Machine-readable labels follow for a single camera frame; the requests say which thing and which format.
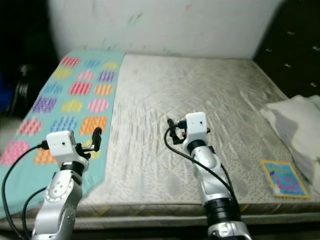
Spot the teal blanket with colourful hearts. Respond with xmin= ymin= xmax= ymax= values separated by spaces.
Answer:
xmin=0 ymin=50 xmax=126 ymax=221

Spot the grey quilted mattress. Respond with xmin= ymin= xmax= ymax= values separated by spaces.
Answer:
xmin=0 ymin=54 xmax=320 ymax=231

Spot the dark tufted headboard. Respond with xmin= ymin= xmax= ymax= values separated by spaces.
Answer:
xmin=252 ymin=0 xmax=320 ymax=99

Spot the white pillow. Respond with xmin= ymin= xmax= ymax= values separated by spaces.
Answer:
xmin=260 ymin=95 xmax=320 ymax=189

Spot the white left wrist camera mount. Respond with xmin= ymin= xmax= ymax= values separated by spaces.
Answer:
xmin=46 ymin=131 xmax=89 ymax=174

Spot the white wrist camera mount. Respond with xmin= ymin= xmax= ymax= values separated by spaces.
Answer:
xmin=182 ymin=111 xmax=210 ymax=152
xmin=46 ymin=131 xmax=89 ymax=174

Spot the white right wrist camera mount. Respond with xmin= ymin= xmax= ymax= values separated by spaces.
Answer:
xmin=182 ymin=111 xmax=210 ymax=152

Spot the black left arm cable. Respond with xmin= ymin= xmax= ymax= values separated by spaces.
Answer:
xmin=1 ymin=141 xmax=51 ymax=240

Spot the black bottle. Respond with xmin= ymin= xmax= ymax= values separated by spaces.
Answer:
xmin=12 ymin=64 xmax=36 ymax=119

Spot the blue yellow-edged picture book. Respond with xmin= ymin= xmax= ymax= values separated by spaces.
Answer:
xmin=260 ymin=159 xmax=311 ymax=199

